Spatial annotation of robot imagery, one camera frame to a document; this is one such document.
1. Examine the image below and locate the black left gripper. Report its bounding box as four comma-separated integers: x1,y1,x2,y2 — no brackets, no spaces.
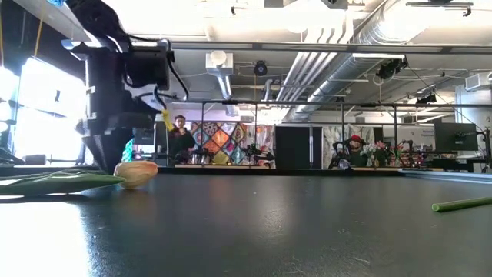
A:
75,48,155,174

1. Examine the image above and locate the cream tulip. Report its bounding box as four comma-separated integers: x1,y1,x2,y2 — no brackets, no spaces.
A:
431,196,492,213
0,160,159,196

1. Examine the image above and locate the teal glass vase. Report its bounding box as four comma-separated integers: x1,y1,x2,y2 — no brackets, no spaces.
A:
121,138,135,163

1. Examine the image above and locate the black computer monitor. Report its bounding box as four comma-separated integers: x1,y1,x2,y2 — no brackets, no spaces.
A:
434,122,480,152
132,121,170,147

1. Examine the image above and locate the yellow tag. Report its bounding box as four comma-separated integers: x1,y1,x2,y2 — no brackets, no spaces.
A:
161,108,175,132

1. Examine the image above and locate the person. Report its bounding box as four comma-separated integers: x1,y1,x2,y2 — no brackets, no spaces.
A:
167,114,196,165
347,134,369,167

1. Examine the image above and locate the colourful patchwork quilt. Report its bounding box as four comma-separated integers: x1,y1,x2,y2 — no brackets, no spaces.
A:
190,122,247,165

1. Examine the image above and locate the floral curtain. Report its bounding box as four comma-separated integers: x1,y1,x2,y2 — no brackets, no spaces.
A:
245,123,276,169

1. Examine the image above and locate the black table mat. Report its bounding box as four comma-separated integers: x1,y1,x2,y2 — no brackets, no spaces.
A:
0,172,492,277

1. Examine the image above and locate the black ceiling speaker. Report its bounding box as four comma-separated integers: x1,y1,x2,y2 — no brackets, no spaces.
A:
252,60,269,77

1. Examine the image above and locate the white patterned curtain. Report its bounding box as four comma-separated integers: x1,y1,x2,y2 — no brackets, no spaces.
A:
322,125,376,169

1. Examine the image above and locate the black ceiling spotlight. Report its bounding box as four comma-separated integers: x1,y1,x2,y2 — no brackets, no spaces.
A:
375,57,408,81

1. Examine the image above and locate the white air conditioner unit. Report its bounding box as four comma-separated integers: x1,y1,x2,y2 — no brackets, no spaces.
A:
464,71,492,92

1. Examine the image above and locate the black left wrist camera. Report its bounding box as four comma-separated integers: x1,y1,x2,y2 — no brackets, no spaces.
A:
126,40,171,92

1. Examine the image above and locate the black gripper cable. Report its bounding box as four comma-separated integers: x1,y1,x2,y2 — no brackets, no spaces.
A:
165,57,190,102

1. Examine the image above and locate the yellow hanging strap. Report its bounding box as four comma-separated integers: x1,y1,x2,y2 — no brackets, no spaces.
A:
32,15,45,58

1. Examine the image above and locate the black metal rack frame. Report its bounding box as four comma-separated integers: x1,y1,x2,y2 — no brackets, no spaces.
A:
168,98,492,169

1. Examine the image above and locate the silver ventilation duct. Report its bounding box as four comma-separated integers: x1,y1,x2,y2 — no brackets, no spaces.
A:
294,0,408,120

